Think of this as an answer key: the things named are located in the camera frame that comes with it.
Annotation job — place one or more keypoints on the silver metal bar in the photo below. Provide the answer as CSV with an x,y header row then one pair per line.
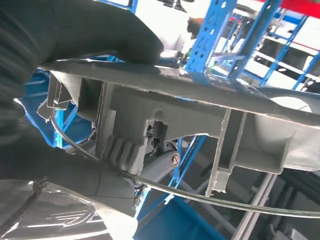
x,y
252,212

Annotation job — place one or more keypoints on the blue metal shelf rack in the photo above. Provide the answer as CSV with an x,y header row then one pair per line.
x,y
175,222

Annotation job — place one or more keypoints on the blue storage rack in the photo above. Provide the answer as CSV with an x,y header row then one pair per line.
x,y
210,33
284,49

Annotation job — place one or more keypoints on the red barrier band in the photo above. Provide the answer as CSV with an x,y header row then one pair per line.
x,y
300,8

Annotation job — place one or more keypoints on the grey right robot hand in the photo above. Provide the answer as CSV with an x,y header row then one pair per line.
x,y
62,185

